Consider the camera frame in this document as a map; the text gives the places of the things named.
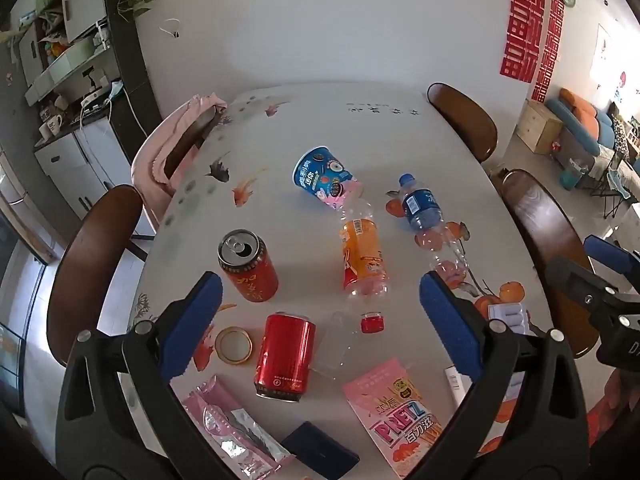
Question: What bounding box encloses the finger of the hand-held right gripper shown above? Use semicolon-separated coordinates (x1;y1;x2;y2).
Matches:
545;256;626;313
582;234;640;277

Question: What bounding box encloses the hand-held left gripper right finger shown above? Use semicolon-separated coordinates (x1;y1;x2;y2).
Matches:
419;270;587;480

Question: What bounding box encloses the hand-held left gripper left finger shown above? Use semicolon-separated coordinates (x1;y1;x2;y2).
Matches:
55;271;224;480

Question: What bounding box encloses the red can with top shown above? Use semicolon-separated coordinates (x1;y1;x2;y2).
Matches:
217;229;279;303

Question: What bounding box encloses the pink snack box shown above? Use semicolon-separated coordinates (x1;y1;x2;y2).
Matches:
342;357;443;478

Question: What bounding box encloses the red drink can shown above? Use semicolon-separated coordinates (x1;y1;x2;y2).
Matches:
253;311;317;404

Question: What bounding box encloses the pink snack wrapper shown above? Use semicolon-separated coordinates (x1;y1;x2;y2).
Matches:
180;375;296;480

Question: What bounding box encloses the orange label plastic bottle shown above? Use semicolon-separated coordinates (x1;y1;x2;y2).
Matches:
339;199;390;306

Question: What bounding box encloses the gold jar lid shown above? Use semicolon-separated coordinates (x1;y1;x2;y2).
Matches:
215;326;255;365

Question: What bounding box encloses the brown wooden chair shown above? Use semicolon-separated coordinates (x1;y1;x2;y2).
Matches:
426;82;499;163
501;169;603;358
47;184;146;366

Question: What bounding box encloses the white blister tray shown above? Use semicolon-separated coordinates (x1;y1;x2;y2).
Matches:
487;302;531;335

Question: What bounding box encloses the folding metal rack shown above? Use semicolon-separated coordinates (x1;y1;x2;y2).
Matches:
590;155;632;218

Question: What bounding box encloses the clear plastic cup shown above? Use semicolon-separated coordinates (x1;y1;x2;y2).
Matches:
310;310;363;381

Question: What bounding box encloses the blue label plastic bottle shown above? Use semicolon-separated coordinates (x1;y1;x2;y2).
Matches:
398;173;471;291

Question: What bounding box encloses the blue and orange sofa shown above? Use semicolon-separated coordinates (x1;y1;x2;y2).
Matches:
545;87;640;161

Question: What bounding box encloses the light wooden side cabinet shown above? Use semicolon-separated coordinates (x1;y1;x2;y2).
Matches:
516;100;565;155

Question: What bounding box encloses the dark blue wallet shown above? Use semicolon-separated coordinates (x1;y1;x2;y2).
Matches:
281;421;361;480

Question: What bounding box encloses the white low cabinet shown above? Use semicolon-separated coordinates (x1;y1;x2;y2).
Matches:
34;117;156;238

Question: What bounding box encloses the blue paper snack cup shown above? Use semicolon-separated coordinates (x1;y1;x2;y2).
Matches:
292;146;365;211

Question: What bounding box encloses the white printed tablecloth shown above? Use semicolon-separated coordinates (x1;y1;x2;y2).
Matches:
127;82;556;480

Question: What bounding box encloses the wall picture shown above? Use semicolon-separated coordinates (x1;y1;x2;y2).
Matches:
592;24;612;78

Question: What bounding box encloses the red paper wall decoration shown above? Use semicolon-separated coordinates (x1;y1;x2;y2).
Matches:
531;0;568;103
500;0;548;83

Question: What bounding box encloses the cluttered wall shelf unit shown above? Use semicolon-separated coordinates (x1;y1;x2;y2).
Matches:
10;0;121;106

